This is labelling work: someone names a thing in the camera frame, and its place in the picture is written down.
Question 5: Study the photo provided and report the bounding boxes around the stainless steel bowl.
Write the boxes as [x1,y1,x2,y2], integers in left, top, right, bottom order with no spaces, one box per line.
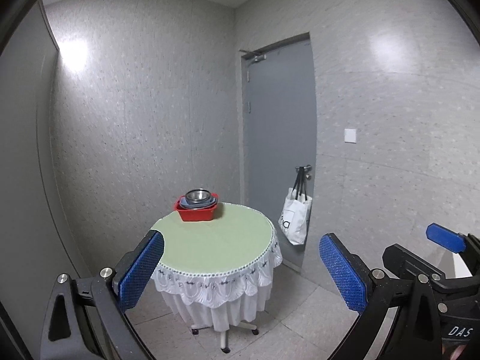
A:
[185,189,212,204]

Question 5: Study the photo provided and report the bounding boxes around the right hand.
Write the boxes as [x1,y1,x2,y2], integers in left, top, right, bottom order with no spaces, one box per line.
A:
[442,343,475,360]

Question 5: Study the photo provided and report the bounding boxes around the white tote bag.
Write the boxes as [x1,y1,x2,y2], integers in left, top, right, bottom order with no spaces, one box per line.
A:
[278,188,312,245]

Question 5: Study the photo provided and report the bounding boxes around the white table wheeled base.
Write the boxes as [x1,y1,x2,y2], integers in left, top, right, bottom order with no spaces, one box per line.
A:
[190,322,259,353]

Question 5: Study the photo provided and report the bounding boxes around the green white lace tablecloth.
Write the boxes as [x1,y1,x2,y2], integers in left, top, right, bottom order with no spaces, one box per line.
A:
[151,202,282,332]

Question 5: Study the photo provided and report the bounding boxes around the red plastic basin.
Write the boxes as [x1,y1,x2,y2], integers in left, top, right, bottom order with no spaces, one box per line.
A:
[173,193,219,222]

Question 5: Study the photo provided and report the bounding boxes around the blue plate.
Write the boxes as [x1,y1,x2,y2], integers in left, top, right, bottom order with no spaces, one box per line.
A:
[178,195,217,210]

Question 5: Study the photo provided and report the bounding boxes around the grey door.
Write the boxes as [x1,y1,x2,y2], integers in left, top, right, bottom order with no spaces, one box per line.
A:
[241,33,318,271]

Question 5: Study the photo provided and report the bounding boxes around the door closer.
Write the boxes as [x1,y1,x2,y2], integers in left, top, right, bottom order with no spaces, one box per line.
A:
[239,49,266,63]

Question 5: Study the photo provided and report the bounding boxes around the metal door handle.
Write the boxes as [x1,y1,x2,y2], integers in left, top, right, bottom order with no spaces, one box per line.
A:
[295,164,312,180]

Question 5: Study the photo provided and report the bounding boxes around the white wall switch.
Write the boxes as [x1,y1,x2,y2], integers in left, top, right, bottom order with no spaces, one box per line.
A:
[344,128,357,144]

